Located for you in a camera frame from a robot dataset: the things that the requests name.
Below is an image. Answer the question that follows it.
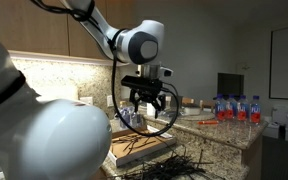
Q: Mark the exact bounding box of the pile of black zip-ties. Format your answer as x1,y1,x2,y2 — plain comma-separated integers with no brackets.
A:
110,148,216,180

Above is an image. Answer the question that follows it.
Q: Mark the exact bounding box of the small dark-topped container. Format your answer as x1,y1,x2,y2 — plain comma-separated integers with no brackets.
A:
182,104,202,117

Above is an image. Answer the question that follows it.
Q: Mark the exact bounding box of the black pouch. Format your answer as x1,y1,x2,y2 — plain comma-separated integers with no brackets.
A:
163,110,182,119

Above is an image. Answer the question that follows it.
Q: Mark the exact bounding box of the flat brown cardboard box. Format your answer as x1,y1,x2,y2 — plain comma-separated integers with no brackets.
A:
107,124,178,168

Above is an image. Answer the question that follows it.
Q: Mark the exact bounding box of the white wall fixture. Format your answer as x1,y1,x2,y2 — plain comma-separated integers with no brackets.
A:
238,61,252,72

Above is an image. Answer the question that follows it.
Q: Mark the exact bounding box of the Fiji water bottle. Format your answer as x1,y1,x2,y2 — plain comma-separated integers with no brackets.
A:
225,93,238,120
213,93,227,122
249,95,262,125
236,94,249,122

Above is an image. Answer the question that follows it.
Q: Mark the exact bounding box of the small white box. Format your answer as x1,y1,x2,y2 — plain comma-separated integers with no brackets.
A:
261,121,281,140

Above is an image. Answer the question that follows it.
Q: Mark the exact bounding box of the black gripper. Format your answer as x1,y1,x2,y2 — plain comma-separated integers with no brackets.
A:
120,74,168,120

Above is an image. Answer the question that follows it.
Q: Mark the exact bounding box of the wooden wall cabinet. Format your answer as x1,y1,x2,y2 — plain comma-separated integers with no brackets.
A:
0,0,137,62

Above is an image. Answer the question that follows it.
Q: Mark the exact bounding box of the black zip-tie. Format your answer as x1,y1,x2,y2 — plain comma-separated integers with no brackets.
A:
135,136,159,148
125,134,145,156
112,134,142,145

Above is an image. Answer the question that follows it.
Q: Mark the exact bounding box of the round white plate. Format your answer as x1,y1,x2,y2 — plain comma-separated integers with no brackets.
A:
178,111,216,122

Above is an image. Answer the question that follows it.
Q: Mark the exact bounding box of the white appliance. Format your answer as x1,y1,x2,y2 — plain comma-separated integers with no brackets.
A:
271,105,288,126

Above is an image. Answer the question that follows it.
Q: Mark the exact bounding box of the dark cube box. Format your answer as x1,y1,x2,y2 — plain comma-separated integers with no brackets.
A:
170,95,184,108

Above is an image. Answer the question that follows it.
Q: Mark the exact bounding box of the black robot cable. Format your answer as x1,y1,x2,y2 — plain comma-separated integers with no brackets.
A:
30,0,181,138

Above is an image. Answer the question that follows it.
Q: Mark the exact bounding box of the orange marker pen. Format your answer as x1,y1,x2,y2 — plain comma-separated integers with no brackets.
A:
197,120,220,126

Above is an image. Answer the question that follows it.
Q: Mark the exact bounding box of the white wall outlet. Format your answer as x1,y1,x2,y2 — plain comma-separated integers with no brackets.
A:
106,94,115,108
79,96,94,106

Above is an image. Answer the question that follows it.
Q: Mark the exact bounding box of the clear bottle with blue cap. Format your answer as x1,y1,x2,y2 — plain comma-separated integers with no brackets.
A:
130,108,142,128
118,105,133,129

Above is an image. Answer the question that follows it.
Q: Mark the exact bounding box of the black flat screen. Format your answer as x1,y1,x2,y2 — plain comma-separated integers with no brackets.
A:
217,72,245,99

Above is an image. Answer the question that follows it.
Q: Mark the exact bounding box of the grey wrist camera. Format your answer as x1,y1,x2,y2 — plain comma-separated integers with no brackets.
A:
159,66,174,78

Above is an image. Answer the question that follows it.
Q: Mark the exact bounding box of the wooden chair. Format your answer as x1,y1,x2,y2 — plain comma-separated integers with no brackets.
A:
199,99,216,110
181,96,196,105

